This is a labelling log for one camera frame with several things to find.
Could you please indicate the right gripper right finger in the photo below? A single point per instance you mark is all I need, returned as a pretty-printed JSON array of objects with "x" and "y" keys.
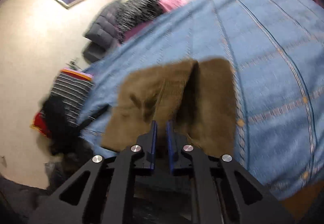
[{"x": 222, "y": 191}]

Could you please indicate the striped folded clothes stack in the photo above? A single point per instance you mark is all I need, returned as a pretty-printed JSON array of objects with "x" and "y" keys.
[{"x": 73, "y": 86}]

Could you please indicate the brown fleece pants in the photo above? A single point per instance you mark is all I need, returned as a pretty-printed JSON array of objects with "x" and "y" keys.
[{"x": 197, "y": 96}]

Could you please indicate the pink pillow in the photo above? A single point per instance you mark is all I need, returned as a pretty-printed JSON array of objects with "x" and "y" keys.
[{"x": 167, "y": 5}]

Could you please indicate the leopard print garment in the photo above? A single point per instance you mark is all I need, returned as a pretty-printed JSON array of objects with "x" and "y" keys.
[{"x": 132, "y": 13}]

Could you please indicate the blue patterned bedspread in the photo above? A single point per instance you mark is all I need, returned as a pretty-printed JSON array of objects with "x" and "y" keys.
[{"x": 276, "y": 50}]

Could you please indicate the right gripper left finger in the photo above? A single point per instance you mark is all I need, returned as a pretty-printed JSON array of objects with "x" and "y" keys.
[{"x": 102, "y": 190}]

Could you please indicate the dark grey puffer jacket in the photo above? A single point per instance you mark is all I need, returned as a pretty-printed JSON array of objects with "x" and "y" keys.
[{"x": 102, "y": 33}]

